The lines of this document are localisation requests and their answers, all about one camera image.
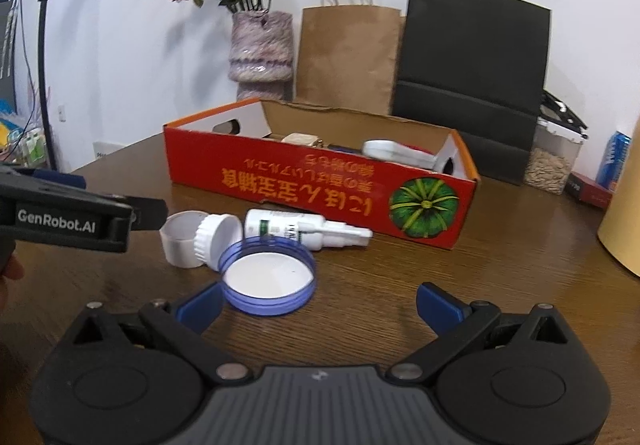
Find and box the orange cardboard box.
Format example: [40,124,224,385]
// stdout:
[163,98,480,252]

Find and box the yellow thermos jug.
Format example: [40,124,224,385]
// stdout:
[597,118,640,278]

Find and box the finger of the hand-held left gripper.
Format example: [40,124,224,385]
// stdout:
[0,165,87,190]
[0,174,169,233]

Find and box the black light stand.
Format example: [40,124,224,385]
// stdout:
[31,0,68,174]

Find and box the white plastic object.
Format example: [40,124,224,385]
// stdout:
[362,140,436,170]

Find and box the framed wall picture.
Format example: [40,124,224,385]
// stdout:
[0,0,22,111]

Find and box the brown paper bag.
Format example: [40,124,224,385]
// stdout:
[295,0,407,116]

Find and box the blue drink can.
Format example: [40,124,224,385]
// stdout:
[596,130,633,191]

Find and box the mottled purple ceramic vase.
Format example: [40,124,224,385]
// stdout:
[228,10,294,101]

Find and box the white ridged lid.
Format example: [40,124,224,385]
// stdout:
[194,214,243,272]

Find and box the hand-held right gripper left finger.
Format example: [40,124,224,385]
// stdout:
[69,281,253,383]

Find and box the large blue lid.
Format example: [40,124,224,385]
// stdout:
[219,236,317,317]

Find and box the white booklet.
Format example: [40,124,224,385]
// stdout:
[94,140,128,161]

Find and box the clear container of seeds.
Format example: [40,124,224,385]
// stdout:
[523,90,588,196]

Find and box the black paper bag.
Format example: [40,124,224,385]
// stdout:
[389,0,553,186]

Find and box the small red box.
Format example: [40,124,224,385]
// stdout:
[565,172,613,210]

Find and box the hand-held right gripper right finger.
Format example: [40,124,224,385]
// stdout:
[385,281,571,383]

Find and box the person's left hand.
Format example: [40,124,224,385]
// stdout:
[0,252,25,313]

